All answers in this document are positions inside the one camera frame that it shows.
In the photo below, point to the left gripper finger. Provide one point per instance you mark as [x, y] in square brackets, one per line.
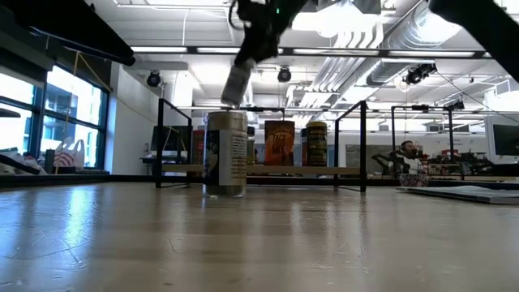
[268, 45]
[249, 48]

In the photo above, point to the small white-lid spice jar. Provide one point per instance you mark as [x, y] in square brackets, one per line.
[237, 87]

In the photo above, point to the orange taco mix packet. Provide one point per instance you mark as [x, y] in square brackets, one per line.
[280, 142]

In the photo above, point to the yellow-lid brown spice jar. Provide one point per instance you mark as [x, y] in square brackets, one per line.
[316, 144]

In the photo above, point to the red-lid patterned spice tin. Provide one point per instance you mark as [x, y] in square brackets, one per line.
[198, 147]

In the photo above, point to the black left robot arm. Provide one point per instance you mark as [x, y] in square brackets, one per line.
[61, 28]

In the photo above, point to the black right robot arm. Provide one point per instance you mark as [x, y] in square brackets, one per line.
[486, 28]

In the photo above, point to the wooden shelf with black brackets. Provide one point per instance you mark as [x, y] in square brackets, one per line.
[284, 169]

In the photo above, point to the black ceiling spotlight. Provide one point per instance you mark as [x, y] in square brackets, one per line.
[419, 73]
[284, 75]
[153, 79]

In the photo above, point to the black computer monitor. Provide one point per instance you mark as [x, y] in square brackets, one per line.
[174, 140]
[507, 140]

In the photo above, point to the person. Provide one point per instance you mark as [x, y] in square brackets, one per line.
[406, 156]

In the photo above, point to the small patterned bowl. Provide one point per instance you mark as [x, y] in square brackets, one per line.
[413, 180]

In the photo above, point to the white bag with red target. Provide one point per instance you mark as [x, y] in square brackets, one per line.
[69, 156]

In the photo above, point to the silver ventilation duct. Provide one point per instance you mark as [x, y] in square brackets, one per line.
[405, 44]

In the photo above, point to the black aluminium table frame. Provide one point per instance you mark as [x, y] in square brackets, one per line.
[121, 178]

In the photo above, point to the black background frame rig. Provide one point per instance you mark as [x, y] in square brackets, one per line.
[450, 134]

